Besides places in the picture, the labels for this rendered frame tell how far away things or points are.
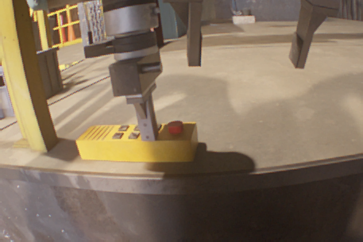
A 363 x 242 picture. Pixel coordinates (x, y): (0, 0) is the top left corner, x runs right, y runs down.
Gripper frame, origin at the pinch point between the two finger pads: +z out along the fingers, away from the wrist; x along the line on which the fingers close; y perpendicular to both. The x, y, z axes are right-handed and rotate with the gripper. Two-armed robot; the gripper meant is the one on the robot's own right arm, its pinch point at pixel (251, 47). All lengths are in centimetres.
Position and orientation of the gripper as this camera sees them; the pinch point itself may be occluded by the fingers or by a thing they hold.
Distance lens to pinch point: 31.2
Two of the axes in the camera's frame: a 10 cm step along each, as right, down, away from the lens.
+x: 10.0, -0.3, 0.4
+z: -0.1, 7.3, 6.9
